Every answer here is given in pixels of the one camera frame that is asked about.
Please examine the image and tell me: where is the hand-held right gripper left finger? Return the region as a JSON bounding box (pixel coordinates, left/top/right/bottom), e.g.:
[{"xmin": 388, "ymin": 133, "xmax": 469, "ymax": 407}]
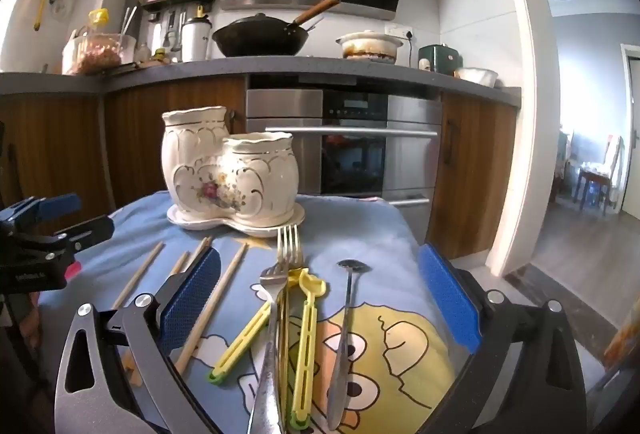
[{"xmin": 54, "ymin": 246, "xmax": 223, "ymax": 434}]

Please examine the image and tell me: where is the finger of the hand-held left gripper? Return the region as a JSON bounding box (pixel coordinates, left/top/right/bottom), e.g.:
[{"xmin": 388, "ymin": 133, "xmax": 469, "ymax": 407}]
[
  {"xmin": 27, "ymin": 216, "xmax": 116, "ymax": 261},
  {"xmin": 0, "ymin": 194, "xmax": 83, "ymax": 235}
]

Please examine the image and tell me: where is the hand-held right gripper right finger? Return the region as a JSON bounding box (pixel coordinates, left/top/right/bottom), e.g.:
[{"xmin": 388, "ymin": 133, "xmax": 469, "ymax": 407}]
[{"xmin": 417, "ymin": 243, "xmax": 588, "ymax": 434}]

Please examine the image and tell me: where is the silver fork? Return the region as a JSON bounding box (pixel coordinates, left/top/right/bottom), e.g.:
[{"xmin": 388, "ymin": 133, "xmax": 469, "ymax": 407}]
[{"xmin": 246, "ymin": 264, "xmax": 293, "ymax": 434}]

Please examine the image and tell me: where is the silver flower spoon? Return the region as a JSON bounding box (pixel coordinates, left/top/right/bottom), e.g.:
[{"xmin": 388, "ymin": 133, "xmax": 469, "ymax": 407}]
[{"xmin": 327, "ymin": 259, "xmax": 372, "ymax": 432}]

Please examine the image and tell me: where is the white floral ceramic utensil holder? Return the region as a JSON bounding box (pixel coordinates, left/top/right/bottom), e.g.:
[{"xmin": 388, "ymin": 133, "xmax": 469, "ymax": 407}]
[{"xmin": 161, "ymin": 105, "xmax": 300, "ymax": 227}]

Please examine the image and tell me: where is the wide wooden base cabinet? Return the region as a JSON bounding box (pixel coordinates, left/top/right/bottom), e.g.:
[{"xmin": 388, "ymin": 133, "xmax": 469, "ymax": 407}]
[{"xmin": 0, "ymin": 79, "xmax": 247, "ymax": 227}]

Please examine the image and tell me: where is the blue cartoon printed cloth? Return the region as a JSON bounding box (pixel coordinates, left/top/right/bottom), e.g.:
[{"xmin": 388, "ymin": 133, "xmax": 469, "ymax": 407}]
[{"xmin": 37, "ymin": 191, "xmax": 461, "ymax": 434}]

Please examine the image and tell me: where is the gold fork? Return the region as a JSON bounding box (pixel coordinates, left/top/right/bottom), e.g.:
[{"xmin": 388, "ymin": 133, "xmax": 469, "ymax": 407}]
[{"xmin": 276, "ymin": 223, "xmax": 305, "ymax": 432}]

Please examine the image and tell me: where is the white ceramic saucer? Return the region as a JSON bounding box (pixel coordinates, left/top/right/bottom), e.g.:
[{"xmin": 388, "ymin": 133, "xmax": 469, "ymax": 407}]
[{"xmin": 166, "ymin": 203, "xmax": 306, "ymax": 233}]

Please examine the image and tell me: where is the narrow wooden base cabinet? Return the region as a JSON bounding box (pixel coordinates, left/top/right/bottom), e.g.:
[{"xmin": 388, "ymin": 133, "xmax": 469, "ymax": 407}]
[{"xmin": 427, "ymin": 91, "xmax": 517, "ymax": 260}]

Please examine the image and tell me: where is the stainless steel built-in oven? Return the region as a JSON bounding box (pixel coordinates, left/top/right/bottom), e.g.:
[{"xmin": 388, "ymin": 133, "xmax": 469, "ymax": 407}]
[{"xmin": 245, "ymin": 88, "xmax": 445, "ymax": 215}]

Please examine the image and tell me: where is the clear plastic food container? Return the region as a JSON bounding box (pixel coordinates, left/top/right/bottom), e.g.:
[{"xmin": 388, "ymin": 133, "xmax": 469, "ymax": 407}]
[{"xmin": 62, "ymin": 33, "xmax": 137, "ymax": 76}]

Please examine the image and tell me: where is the wooden chair with white cloth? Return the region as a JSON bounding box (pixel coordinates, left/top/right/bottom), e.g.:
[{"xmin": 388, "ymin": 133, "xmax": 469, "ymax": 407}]
[{"xmin": 575, "ymin": 136, "xmax": 623, "ymax": 215}]

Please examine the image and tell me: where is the white steel thermos jug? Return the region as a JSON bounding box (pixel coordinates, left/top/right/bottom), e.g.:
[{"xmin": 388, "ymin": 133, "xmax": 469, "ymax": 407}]
[{"xmin": 181, "ymin": 14, "xmax": 213, "ymax": 63}]

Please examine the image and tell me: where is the white bowl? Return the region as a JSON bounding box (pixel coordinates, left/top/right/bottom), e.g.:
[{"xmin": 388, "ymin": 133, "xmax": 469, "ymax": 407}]
[{"xmin": 454, "ymin": 67, "xmax": 499, "ymax": 88}]

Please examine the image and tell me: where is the green kitchen appliance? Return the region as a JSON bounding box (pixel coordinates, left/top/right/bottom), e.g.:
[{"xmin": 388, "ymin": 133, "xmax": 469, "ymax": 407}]
[{"xmin": 418, "ymin": 44, "xmax": 463, "ymax": 76}]

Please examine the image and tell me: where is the grey kitchen countertop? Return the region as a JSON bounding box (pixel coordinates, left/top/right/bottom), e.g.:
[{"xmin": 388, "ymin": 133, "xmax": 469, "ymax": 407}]
[{"xmin": 0, "ymin": 56, "xmax": 522, "ymax": 107}]

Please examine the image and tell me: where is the white room door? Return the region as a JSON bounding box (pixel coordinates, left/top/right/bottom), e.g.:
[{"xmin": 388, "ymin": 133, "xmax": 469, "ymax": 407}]
[{"xmin": 620, "ymin": 44, "xmax": 640, "ymax": 215}]

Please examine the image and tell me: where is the white casserole pot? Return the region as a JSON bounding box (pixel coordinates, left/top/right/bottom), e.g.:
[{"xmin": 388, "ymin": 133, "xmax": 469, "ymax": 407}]
[{"xmin": 336, "ymin": 30, "xmax": 405, "ymax": 64}]

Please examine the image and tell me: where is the black wok with wooden handle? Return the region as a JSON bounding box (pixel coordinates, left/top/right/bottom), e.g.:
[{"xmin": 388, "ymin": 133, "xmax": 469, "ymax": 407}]
[{"xmin": 211, "ymin": 0, "xmax": 342, "ymax": 59}]

